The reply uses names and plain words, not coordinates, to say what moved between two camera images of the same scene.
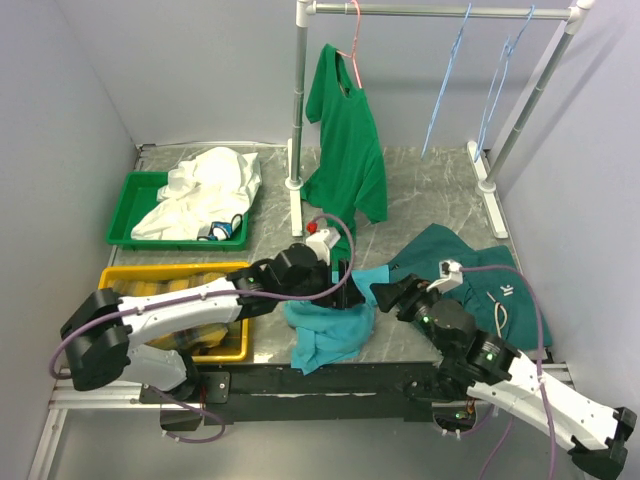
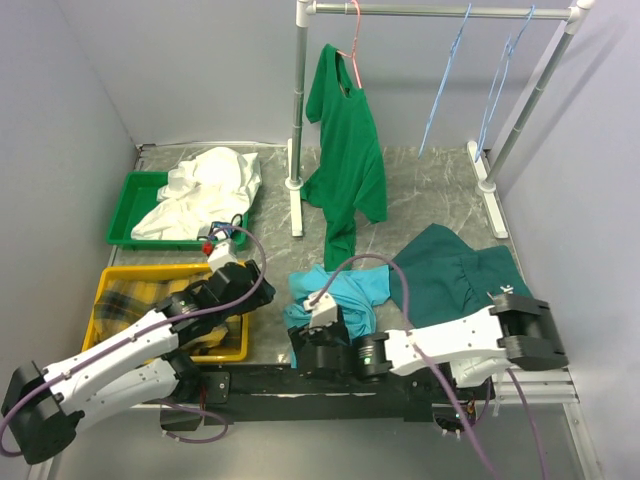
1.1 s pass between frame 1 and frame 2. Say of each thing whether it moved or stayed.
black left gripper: moved
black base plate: stayed
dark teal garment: stayed
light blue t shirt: moved
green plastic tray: stayed
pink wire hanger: stayed
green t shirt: stayed
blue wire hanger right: stayed
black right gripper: moved
